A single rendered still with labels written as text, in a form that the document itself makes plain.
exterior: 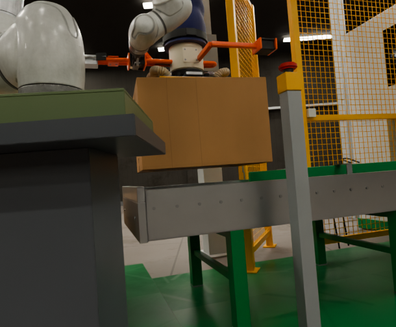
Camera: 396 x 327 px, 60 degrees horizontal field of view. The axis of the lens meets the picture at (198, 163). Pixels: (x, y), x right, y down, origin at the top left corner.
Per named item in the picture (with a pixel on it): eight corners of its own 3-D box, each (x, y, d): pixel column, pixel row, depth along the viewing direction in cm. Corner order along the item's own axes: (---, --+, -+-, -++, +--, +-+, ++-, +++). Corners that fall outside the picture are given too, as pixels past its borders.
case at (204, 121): (242, 165, 197) (237, 97, 199) (272, 161, 158) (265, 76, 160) (137, 172, 183) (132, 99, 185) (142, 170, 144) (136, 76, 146)
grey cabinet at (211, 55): (217, 72, 279) (214, 36, 280) (219, 71, 274) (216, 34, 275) (193, 72, 273) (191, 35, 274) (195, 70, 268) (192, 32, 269)
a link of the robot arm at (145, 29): (138, 57, 139) (163, 40, 142) (143, 42, 124) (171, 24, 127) (121, 35, 137) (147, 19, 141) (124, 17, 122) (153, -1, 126)
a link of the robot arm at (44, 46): (50, 78, 75) (47, -19, 76) (-6, 91, 82) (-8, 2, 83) (99, 94, 90) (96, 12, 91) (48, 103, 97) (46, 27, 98)
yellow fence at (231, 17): (265, 244, 299) (246, 10, 308) (276, 244, 296) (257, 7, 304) (241, 273, 218) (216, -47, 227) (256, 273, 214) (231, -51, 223)
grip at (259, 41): (268, 56, 161) (267, 45, 161) (277, 48, 153) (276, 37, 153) (252, 54, 158) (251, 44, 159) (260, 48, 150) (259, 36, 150)
